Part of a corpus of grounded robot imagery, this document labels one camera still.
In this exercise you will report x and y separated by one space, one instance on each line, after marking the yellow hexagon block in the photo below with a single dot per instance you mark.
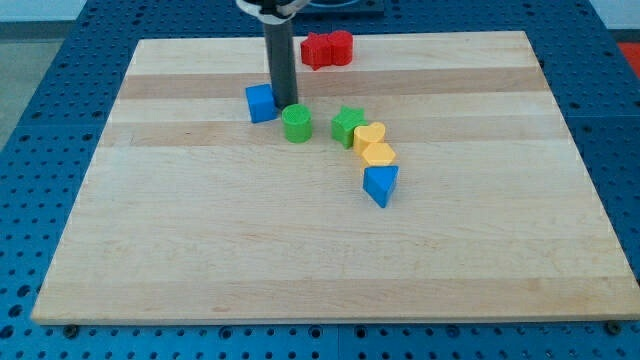
377 154

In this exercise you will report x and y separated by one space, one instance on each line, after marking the yellow heart block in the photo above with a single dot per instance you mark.
365 135

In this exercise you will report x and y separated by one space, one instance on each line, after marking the blue cube block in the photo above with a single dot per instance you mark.
261 103

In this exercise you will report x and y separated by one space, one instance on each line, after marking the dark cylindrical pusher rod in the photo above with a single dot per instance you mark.
278 33

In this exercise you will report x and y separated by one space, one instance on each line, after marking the red star block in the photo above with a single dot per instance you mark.
316 51

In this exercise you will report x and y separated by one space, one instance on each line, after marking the blue triangle block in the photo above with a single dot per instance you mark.
379 182

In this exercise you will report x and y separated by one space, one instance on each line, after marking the green cylinder block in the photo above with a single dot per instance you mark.
296 120

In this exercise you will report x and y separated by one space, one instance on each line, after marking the red cylinder block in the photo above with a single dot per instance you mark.
341 43

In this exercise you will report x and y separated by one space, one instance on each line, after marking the light wooden board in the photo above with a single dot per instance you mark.
189 213

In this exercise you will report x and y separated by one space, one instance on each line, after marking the green star block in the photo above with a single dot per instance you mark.
344 124

